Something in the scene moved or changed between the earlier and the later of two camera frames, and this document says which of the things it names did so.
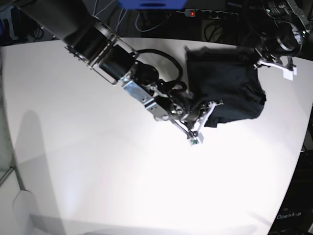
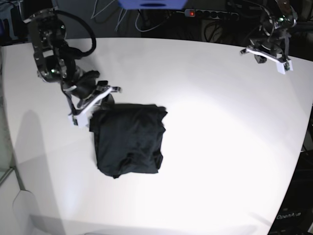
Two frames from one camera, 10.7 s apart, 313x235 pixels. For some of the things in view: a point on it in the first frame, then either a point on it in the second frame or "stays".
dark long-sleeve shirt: [228, 77] -> [128, 138]
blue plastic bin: [152, 5] stays
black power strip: [213, 14] stays
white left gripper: [195, 137] -> [81, 119]
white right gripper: [288, 73] -> [282, 65]
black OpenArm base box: [294, 216] stays
